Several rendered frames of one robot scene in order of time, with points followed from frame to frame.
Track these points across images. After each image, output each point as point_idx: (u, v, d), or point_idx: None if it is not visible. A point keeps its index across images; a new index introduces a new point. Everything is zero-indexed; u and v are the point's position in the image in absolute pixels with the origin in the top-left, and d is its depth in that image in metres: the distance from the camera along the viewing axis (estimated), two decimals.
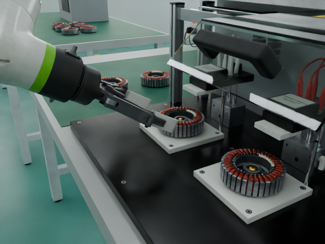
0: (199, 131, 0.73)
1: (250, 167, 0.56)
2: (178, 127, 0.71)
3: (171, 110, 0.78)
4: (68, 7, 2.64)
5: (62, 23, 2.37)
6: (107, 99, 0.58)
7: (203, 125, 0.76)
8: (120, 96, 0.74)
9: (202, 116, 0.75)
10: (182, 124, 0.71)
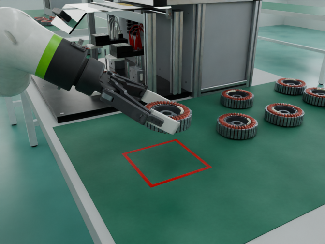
0: (178, 130, 0.67)
1: None
2: None
3: (163, 103, 0.74)
4: (49, 4, 3.25)
5: (42, 17, 2.99)
6: (103, 93, 0.61)
7: (189, 125, 0.70)
8: (139, 94, 0.75)
9: (189, 115, 0.69)
10: None
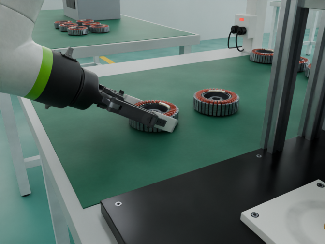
0: None
1: None
2: None
3: None
4: (74, 2, 2.24)
5: (67, 22, 1.98)
6: (110, 103, 0.56)
7: None
8: None
9: None
10: None
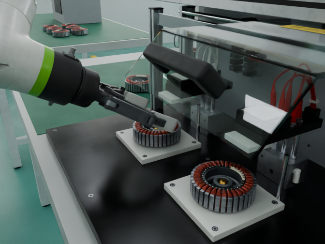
0: None
1: (220, 181, 0.54)
2: None
3: None
4: (61, 8, 2.62)
5: (53, 25, 2.35)
6: (107, 101, 0.58)
7: None
8: None
9: None
10: None
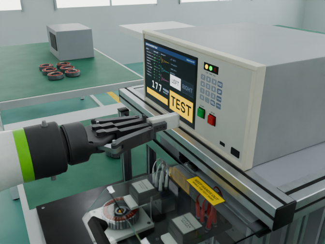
0: None
1: None
2: None
3: None
4: (56, 46, 2.84)
5: (49, 65, 2.57)
6: (92, 125, 0.64)
7: None
8: (146, 126, 0.62)
9: None
10: None
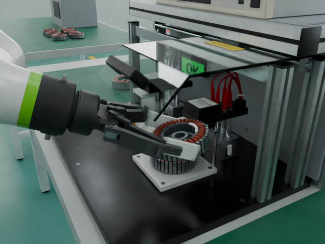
0: None
1: None
2: None
3: None
4: (59, 13, 2.82)
5: (52, 29, 2.56)
6: None
7: None
8: (159, 141, 0.53)
9: None
10: None
